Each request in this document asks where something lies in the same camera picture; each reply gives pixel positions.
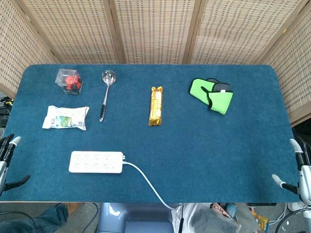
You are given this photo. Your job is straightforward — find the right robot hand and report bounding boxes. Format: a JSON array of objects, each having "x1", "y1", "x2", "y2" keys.
[{"x1": 271, "y1": 136, "x2": 311, "y2": 206}]

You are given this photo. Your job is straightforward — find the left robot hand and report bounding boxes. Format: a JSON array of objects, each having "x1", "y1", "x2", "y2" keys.
[{"x1": 0, "y1": 133, "x2": 31, "y2": 196}]

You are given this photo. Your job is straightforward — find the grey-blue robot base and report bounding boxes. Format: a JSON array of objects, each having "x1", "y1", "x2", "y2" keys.
[{"x1": 96, "y1": 202, "x2": 176, "y2": 233}]

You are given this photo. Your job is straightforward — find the white power strip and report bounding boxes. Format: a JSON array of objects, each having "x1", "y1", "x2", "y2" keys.
[{"x1": 68, "y1": 150, "x2": 126, "y2": 174}]

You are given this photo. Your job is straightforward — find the white snack bag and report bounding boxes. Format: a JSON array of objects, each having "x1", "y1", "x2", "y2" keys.
[{"x1": 42, "y1": 105, "x2": 90, "y2": 132}]

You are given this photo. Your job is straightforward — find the blue denim cloth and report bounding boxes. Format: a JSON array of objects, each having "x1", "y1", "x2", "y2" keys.
[{"x1": 0, "y1": 203, "x2": 69, "y2": 233}]

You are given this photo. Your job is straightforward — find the clear box with red toy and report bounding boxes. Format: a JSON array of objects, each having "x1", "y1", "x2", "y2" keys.
[{"x1": 55, "y1": 68, "x2": 84, "y2": 95}]

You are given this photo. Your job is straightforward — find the green neoprene pouch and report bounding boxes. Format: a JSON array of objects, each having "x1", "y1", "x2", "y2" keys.
[{"x1": 189, "y1": 77, "x2": 234, "y2": 116}]

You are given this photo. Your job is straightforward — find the blue felt table mat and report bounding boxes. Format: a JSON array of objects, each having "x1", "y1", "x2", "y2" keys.
[{"x1": 0, "y1": 63, "x2": 307, "y2": 203}]

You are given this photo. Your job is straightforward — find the gold foil snack bar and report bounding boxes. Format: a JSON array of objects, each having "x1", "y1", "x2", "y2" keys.
[{"x1": 148, "y1": 86, "x2": 163, "y2": 127}]

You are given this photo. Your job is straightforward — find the woven bamboo folding screen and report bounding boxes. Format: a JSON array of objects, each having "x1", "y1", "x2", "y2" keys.
[{"x1": 0, "y1": 0, "x2": 311, "y2": 127}]

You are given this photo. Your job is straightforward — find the steel ladle with black handle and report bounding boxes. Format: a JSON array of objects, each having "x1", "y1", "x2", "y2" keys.
[{"x1": 99, "y1": 69, "x2": 117, "y2": 123}]

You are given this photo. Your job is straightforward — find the white power cable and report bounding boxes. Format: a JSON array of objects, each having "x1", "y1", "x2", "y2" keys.
[{"x1": 122, "y1": 161, "x2": 176, "y2": 210}]

